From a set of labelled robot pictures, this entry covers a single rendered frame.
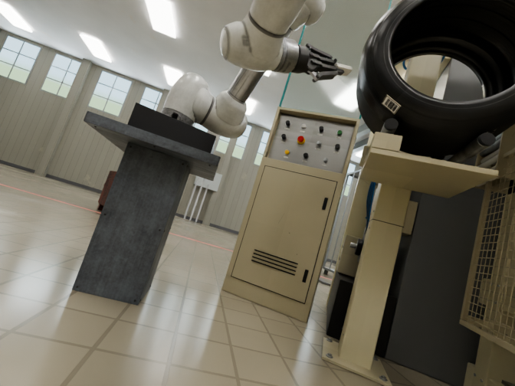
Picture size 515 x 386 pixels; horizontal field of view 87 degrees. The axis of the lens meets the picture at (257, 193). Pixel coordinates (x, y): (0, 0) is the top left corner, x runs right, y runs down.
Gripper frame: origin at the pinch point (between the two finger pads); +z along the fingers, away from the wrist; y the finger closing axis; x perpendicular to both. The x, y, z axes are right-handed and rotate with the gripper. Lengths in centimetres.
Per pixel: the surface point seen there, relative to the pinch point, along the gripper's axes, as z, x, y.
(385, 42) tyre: 19.5, 6.4, -10.1
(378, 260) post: 33, -36, 63
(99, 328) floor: -73, -55, 62
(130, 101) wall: 44, -971, -687
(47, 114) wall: -240, -1071, -663
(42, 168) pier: -262, -1109, -454
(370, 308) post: 27, -43, 81
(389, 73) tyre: 17.6, 4.7, 1.8
